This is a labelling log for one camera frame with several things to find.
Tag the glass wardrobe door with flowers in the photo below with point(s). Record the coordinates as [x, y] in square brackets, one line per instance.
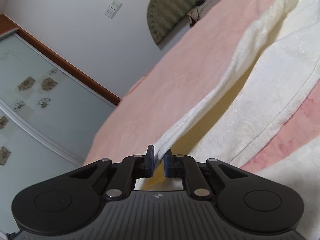
[48, 121]

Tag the white textured pants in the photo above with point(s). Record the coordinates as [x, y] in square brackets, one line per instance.
[264, 116]

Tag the brown wooden door frame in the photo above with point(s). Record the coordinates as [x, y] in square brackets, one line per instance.
[8, 25]

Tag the white wall socket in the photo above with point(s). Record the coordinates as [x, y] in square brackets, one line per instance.
[113, 8]

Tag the pink bed sheet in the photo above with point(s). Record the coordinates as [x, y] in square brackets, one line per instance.
[185, 75]

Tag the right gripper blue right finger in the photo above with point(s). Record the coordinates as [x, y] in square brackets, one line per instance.
[186, 168]

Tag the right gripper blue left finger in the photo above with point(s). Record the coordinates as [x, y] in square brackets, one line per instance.
[125, 174]

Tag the olive green tufted headboard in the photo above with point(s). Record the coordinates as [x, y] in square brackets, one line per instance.
[164, 15]

